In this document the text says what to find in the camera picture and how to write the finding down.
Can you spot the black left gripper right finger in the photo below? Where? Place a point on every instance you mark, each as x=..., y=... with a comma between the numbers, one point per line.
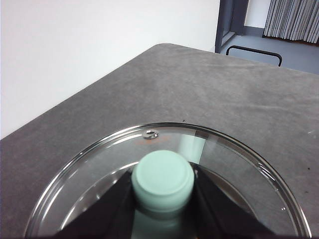
x=219, y=216

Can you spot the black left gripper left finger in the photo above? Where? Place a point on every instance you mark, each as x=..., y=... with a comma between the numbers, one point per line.
x=107, y=216

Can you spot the glass lid with green knob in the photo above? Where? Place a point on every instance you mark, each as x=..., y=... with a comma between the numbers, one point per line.
x=162, y=179

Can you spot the grey vertical blinds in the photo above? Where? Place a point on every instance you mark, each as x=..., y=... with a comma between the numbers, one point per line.
x=291, y=18

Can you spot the black metal tube frame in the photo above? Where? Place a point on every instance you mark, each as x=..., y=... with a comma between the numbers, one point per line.
x=251, y=50

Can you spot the dark grey door frame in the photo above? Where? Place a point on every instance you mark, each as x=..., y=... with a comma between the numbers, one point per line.
x=225, y=22

